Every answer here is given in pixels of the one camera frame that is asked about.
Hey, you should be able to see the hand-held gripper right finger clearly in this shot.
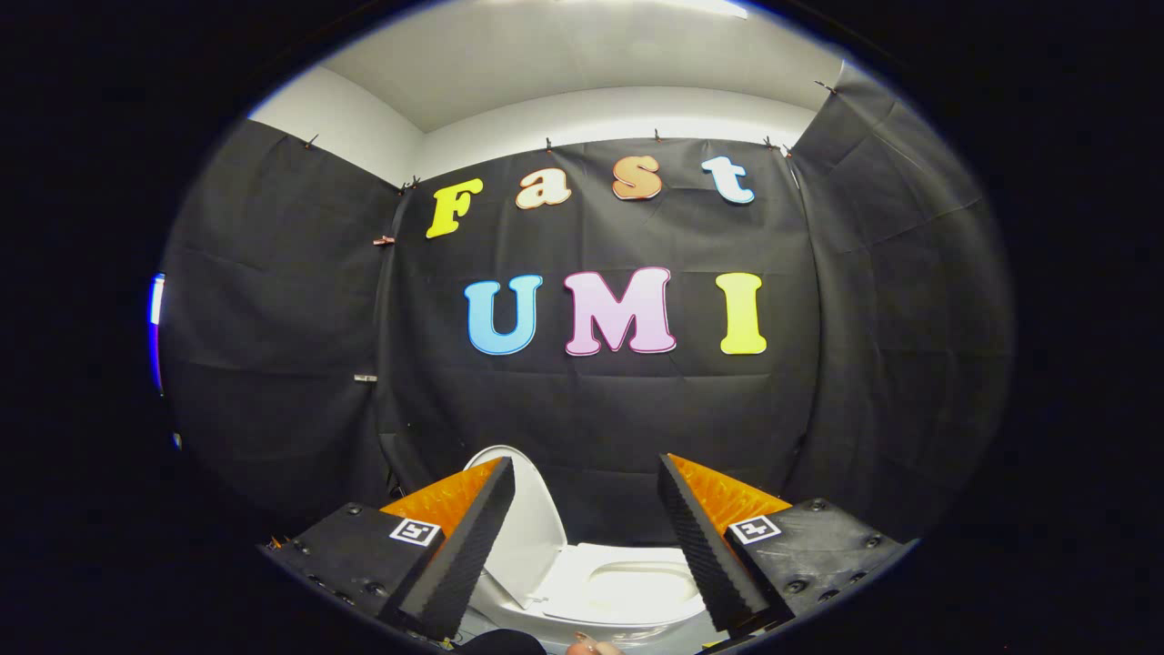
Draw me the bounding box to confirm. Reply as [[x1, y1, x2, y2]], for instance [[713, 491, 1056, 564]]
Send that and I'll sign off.
[[657, 453, 917, 636]]

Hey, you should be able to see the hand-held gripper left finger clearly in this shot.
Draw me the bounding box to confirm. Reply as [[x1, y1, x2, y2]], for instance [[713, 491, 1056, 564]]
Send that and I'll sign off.
[[262, 457, 517, 642]]

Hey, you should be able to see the white toilet bowl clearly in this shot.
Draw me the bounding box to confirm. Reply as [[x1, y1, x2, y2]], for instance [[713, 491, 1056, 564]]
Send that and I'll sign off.
[[466, 543, 721, 654]]

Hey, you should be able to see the black backdrop cloth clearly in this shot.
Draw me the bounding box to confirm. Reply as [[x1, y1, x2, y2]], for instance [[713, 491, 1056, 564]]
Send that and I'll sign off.
[[159, 59, 1015, 547]]

